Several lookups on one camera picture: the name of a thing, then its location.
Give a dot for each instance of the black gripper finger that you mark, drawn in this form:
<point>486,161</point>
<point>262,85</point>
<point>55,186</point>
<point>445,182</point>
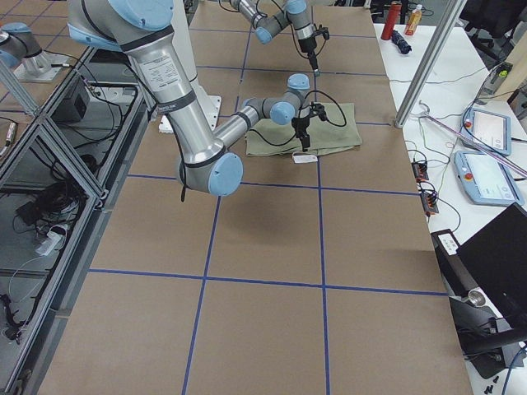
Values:
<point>312,58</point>
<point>305,142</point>

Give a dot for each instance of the near teach pendant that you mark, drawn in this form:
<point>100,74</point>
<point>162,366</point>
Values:
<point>485,181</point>

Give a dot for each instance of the aluminium frame post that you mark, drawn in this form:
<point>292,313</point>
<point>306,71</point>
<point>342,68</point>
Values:
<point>429,58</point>

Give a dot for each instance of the red cylinder bottle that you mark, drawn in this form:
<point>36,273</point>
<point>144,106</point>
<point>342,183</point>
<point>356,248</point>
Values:
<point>391,19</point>

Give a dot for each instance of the white shirt price tag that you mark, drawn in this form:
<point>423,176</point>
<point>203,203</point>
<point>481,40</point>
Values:
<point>303,158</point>

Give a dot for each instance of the black labelled box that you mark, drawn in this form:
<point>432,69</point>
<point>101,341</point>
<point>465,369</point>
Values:
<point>456,275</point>

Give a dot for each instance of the orange drink bottle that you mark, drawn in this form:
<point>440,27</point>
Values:
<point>413,20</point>

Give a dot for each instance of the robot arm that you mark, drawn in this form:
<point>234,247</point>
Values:
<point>143,31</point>
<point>294,14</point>

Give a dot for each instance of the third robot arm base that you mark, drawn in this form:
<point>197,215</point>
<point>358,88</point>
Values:
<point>21,52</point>

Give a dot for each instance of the teach pendant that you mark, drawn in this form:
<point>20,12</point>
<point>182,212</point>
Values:
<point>485,181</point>
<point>484,127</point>

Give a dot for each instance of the orange connector board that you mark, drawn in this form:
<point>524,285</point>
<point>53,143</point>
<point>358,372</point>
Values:
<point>420,171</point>
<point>429,200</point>

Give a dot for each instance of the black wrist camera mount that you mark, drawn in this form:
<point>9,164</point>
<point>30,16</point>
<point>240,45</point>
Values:
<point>318,110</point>
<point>322,31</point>

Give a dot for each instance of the black monitor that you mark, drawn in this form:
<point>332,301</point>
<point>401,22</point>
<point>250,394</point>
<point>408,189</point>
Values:
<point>496,259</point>

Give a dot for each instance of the orange connector board far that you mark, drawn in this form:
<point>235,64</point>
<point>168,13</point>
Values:
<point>420,171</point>

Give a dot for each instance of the folded dark blue umbrella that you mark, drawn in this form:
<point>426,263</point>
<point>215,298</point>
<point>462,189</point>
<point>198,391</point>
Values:
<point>400,42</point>

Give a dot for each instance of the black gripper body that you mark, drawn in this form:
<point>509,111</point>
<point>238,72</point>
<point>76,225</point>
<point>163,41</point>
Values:
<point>306,45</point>
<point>300,123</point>

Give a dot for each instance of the far teach pendant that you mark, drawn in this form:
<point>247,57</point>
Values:
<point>484,127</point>

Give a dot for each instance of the orange connector board near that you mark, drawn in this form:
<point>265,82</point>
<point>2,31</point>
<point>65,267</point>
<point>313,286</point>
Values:
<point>429,200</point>

